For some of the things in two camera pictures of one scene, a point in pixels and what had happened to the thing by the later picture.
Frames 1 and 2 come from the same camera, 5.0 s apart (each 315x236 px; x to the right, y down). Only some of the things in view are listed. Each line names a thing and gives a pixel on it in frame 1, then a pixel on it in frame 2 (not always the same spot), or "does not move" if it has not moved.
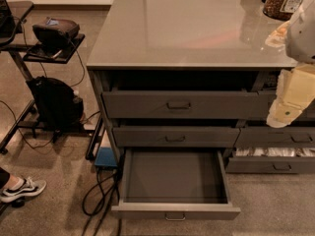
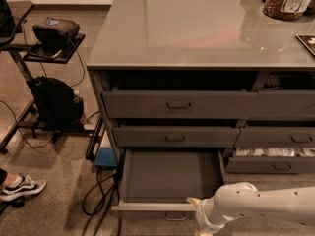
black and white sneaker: x=28 y=187 does not move
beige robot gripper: x=301 y=38 → x=201 y=215
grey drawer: x=174 y=137 does not move
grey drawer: x=175 y=184 does not move
